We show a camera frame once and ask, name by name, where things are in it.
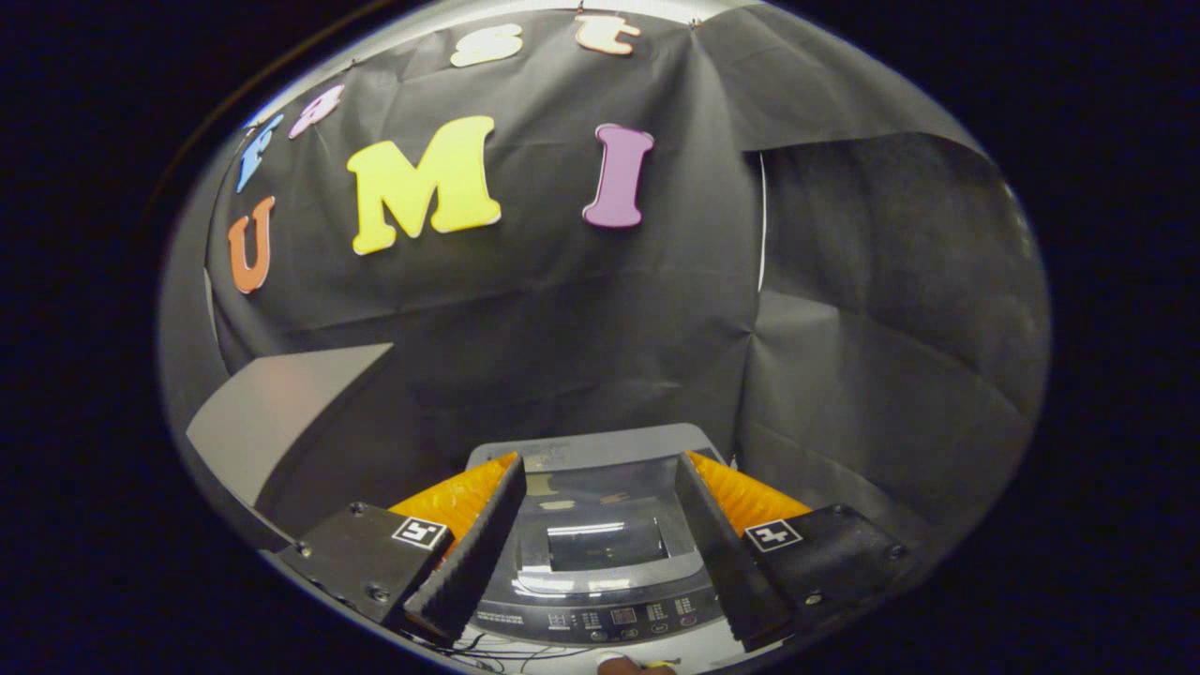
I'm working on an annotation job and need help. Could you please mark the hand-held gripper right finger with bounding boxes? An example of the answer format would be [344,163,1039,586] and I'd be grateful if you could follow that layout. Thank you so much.
[675,450,915,653]

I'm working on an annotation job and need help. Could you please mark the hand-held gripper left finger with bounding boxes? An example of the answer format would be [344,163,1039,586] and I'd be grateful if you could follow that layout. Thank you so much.
[277,453,528,646]

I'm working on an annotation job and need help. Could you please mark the thin white cable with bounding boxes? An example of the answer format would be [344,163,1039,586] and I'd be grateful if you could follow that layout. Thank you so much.
[755,153,769,293]

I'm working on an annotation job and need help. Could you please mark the dark washing machine lid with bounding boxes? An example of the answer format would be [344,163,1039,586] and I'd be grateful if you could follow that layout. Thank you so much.
[511,455,706,597]

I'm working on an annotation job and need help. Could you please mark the grey washing machine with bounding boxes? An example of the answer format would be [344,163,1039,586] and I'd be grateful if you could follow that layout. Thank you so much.
[466,422,751,672]

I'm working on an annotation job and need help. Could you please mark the thin floor cables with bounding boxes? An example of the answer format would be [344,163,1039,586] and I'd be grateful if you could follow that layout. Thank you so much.
[403,628,601,675]

